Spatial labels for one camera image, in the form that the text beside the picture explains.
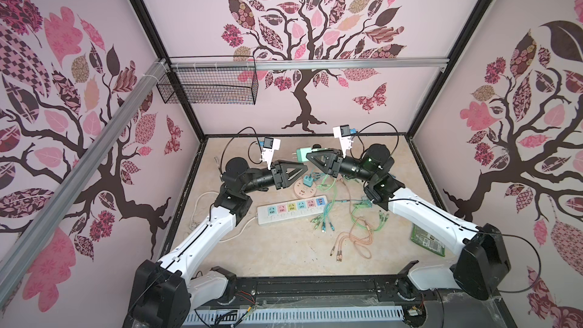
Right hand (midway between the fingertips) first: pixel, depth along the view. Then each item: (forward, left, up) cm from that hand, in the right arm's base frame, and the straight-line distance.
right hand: (310, 153), depth 64 cm
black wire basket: (+45, +41, -3) cm, 60 cm away
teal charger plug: (+11, -1, -31) cm, 33 cm away
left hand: (-4, +1, -4) cm, 5 cm away
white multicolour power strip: (-1, +5, -34) cm, 34 cm away
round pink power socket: (+8, +2, -34) cm, 35 cm away
